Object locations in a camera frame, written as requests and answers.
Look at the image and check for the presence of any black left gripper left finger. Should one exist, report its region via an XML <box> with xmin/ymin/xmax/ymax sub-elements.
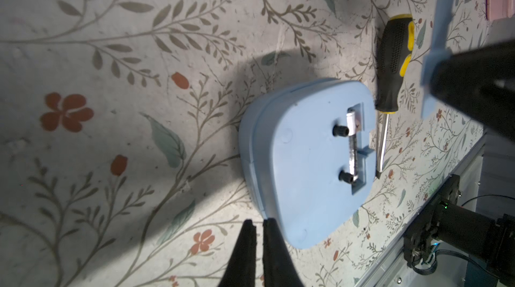
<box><xmin>219</xmin><ymin>219</ymin><xmax>257</xmax><ymax>287</ymax></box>

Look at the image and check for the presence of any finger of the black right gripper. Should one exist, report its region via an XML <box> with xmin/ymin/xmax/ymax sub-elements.
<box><xmin>429</xmin><ymin>40</ymin><xmax>514</xmax><ymax>142</ymax></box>

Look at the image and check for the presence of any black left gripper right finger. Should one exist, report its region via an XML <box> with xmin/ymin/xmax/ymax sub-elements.
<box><xmin>263</xmin><ymin>218</ymin><xmax>304</xmax><ymax>287</ymax></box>

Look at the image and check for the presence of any light blue battery cover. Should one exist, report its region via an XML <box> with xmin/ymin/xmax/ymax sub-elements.
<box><xmin>420</xmin><ymin>0</ymin><xmax>455</xmax><ymax>119</ymax></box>

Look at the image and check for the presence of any black yellow screwdriver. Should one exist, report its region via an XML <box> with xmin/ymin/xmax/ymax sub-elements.
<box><xmin>376</xmin><ymin>14</ymin><xmax>415</xmax><ymax>178</ymax></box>

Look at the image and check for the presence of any light blue alarm clock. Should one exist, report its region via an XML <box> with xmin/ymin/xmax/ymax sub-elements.
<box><xmin>239</xmin><ymin>78</ymin><xmax>376</xmax><ymax>249</ymax></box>

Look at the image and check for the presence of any white AA battery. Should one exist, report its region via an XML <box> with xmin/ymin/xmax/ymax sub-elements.
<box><xmin>346</xmin><ymin>109</ymin><xmax>358</xmax><ymax>183</ymax></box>

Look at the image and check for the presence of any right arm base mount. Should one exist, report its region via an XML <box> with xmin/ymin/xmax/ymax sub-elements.
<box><xmin>403</xmin><ymin>174</ymin><xmax>460</xmax><ymax>268</ymax></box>

